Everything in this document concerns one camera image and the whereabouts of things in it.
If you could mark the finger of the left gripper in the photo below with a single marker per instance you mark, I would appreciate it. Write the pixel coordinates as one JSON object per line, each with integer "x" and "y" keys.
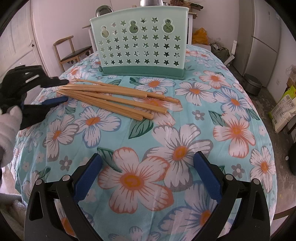
{"x": 52, "y": 82}
{"x": 44, "y": 107}

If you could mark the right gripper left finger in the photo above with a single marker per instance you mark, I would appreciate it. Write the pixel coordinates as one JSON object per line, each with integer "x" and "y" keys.
{"x": 42, "y": 221}

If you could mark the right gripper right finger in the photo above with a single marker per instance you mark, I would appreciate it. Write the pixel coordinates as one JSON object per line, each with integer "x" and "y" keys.
{"x": 241, "y": 212}

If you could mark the wooden chopstick five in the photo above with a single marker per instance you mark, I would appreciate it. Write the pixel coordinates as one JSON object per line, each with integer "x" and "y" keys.
{"x": 115, "y": 108}

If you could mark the wooden chopstick one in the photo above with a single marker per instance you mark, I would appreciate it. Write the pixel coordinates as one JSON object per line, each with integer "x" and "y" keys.
{"x": 149, "y": 94}

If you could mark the wooden chopstick four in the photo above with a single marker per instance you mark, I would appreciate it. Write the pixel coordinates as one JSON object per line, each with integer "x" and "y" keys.
{"x": 148, "y": 116}

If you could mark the mint green utensil holder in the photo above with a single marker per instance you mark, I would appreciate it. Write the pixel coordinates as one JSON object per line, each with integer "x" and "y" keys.
{"x": 143, "y": 41}

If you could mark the wooden chopstick two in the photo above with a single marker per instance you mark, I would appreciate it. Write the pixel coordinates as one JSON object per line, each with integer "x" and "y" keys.
{"x": 102, "y": 89}

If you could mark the wooden chopstick three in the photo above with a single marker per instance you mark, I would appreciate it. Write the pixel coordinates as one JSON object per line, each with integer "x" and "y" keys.
{"x": 119, "y": 100}

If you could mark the white gloved left hand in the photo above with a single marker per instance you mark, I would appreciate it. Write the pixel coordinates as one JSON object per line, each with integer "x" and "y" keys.
{"x": 10, "y": 125}

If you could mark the wooden chair black seat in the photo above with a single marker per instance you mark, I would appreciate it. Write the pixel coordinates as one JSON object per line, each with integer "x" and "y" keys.
{"x": 74, "y": 55}

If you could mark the white door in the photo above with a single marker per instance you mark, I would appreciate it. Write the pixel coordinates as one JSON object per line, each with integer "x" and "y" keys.
{"x": 18, "y": 43}

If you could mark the floral turquoise tablecloth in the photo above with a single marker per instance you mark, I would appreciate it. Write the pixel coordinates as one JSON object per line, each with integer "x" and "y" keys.
{"x": 158, "y": 194}

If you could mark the yellow rice bag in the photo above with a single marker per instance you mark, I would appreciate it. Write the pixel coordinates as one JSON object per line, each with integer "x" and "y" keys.
{"x": 284, "y": 110}

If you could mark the grey rice cooker pot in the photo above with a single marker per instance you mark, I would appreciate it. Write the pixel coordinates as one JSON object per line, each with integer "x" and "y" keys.
{"x": 251, "y": 84}

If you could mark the yellow bag under desk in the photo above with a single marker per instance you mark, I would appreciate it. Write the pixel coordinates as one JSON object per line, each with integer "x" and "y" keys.
{"x": 200, "y": 37}

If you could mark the silver refrigerator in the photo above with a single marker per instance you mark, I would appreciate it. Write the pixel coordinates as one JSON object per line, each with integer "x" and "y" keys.
{"x": 258, "y": 40}

